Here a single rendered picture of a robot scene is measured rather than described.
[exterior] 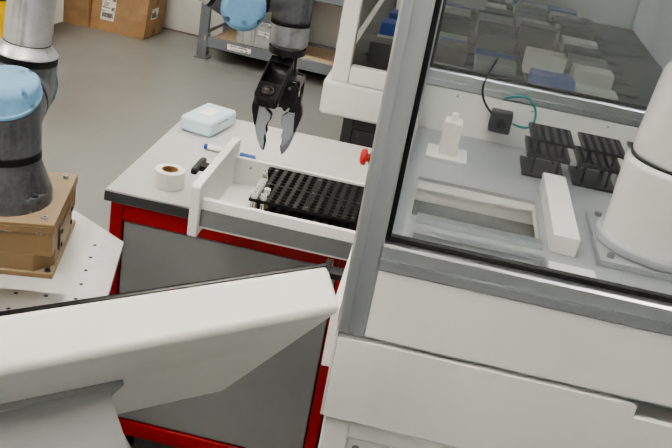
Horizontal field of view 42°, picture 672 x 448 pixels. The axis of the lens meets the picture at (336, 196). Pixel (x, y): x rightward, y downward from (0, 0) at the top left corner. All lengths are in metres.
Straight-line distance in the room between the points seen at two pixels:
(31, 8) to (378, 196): 0.79
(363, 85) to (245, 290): 1.73
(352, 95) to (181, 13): 3.98
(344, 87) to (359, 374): 1.37
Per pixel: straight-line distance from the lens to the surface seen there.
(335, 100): 2.51
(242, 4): 1.48
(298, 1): 1.63
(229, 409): 2.19
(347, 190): 1.79
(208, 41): 5.79
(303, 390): 2.11
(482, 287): 1.17
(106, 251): 1.73
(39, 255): 1.62
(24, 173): 1.61
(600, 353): 1.23
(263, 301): 0.80
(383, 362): 1.24
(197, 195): 1.64
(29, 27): 1.67
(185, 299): 0.77
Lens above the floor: 1.59
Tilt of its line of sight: 23 degrees down
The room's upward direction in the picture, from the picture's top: 10 degrees clockwise
